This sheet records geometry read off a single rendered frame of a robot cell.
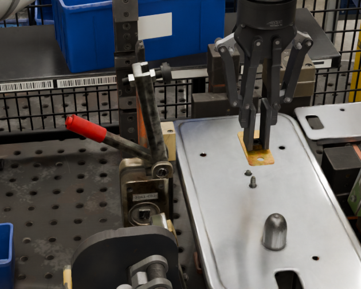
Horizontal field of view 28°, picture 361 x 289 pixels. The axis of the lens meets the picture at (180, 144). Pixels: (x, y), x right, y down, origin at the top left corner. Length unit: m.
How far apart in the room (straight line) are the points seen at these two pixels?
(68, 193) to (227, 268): 0.67
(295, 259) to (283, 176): 0.18
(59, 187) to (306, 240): 0.72
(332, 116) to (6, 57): 0.61
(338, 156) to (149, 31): 0.41
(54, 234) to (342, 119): 0.61
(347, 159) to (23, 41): 0.66
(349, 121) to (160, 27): 0.38
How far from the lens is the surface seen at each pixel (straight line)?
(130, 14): 1.23
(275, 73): 0.98
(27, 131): 1.66
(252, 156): 1.03
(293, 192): 1.09
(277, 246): 0.99
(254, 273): 0.96
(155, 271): 0.70
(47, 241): 1.46
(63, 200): 1.55
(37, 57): 1.39
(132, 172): 1.03
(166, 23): 1.33
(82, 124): 0.98
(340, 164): 1.19
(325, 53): 1.40
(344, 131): 1.24
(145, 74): 0.93
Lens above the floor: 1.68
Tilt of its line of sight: 35 degrees down
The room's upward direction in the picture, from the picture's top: straight up
